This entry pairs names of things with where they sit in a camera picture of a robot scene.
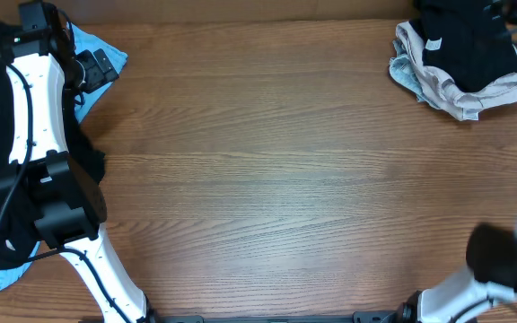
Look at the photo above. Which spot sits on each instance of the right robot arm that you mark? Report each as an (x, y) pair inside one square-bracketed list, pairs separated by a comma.
[(488, 279)]

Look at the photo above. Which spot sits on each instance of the black t-shirt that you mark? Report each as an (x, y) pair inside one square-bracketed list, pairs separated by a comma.
[(467, 39)]

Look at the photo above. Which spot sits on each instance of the light blue shirt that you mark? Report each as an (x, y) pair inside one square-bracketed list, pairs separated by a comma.
[(114, 60)]

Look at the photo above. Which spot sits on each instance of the white folded garment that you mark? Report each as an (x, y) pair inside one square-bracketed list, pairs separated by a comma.
[(443, 90)]

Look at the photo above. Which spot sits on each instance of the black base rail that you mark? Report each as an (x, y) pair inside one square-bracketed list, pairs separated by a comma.
[(384, 316)]

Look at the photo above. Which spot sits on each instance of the blue grey folded garment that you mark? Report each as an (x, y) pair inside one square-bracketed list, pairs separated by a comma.
[(401, 72)]

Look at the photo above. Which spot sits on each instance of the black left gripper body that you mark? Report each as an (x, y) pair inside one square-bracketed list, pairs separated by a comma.
[(94, 74)]

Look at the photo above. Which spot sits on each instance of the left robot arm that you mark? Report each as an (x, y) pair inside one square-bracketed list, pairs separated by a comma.
[(62, 205)]

